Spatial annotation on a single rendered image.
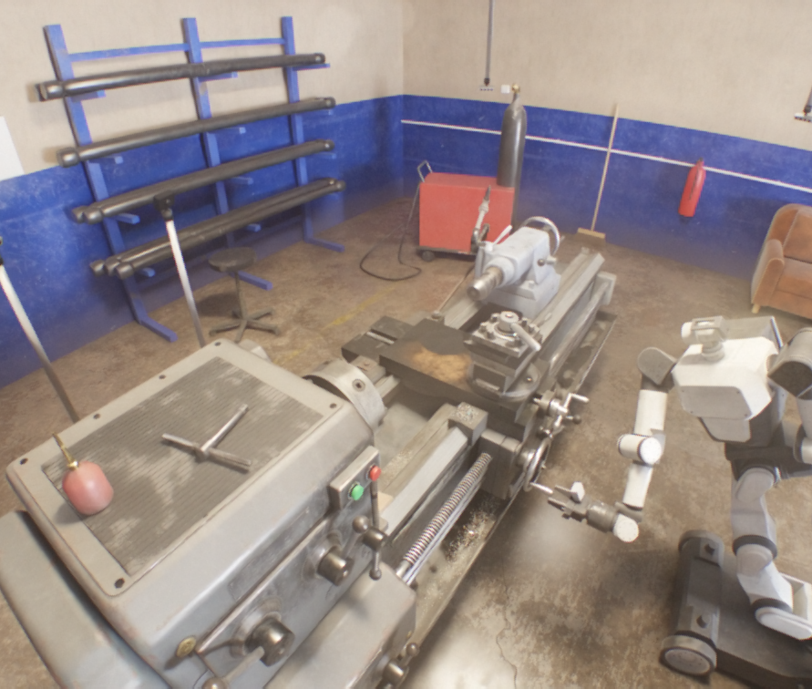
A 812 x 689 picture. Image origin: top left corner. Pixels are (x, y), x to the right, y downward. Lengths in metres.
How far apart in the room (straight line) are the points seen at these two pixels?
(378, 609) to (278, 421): 0.57
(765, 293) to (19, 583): 4.91
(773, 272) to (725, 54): 2.00
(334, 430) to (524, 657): 1.45
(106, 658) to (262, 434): 0.42
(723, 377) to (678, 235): 4.16
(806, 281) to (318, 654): 4.52
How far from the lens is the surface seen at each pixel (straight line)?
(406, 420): 1.78
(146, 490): 0.89
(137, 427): 1.01
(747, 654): 2.27
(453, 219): 4.47
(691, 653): 2.16
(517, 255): 2.02
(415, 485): 1.42
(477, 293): 1.83
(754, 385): 1.45
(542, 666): 2.13
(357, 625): 1.24
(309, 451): 0.88
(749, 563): 1.98
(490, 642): 2.12
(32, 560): 0.97
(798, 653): 2.39
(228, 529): 0.81
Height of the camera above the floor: 1.96
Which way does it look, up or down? 35 degrees down
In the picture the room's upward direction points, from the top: straight up
